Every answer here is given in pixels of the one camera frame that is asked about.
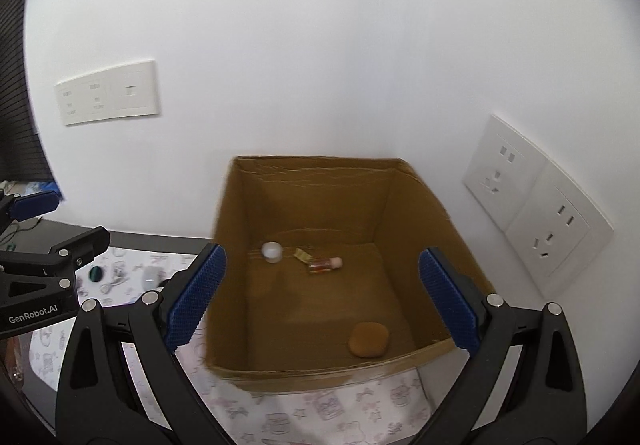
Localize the small bottle pink cap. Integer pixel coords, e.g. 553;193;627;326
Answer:
307;256;343;274

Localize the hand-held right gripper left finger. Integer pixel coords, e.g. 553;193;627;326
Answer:
54;242;241;445

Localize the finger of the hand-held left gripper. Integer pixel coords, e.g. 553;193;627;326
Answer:
0;226;111;276
0;190;60;226

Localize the white printed mat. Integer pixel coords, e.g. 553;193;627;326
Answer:
27;245;431;445

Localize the white wall socket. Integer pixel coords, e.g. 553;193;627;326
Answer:
54;82;87;126
82;75;118;120
462;114;548;232
502;160;615;298

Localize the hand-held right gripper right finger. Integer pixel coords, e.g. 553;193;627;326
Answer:
407;247;588;445

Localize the dark window blind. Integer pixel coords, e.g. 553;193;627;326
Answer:
0;0;63;200

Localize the brown round sponge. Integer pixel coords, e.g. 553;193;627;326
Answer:
348;321;391;359

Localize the brown cardboard box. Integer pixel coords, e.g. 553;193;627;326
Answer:
205;155;496;393

